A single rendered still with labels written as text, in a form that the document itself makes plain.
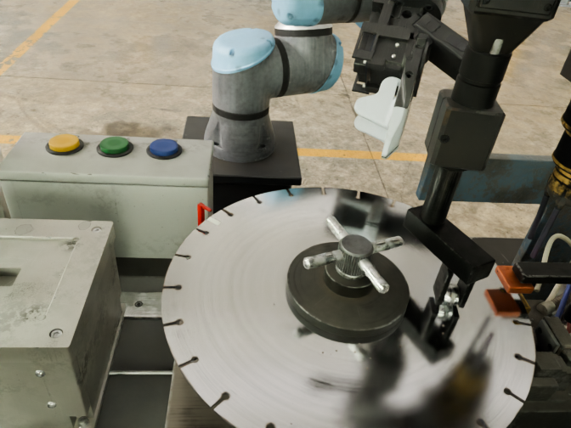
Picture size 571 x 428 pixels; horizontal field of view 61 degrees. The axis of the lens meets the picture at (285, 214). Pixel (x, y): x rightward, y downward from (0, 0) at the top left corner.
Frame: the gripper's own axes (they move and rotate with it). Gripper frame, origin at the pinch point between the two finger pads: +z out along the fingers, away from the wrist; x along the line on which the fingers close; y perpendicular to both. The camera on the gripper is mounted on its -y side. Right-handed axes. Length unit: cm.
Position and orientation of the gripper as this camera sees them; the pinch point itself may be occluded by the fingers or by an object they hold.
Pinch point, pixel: (392, 149)
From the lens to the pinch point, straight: 57.3
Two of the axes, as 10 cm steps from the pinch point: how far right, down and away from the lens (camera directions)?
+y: -9.4, -2.5, 2.2
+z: -3.0, 9.1, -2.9
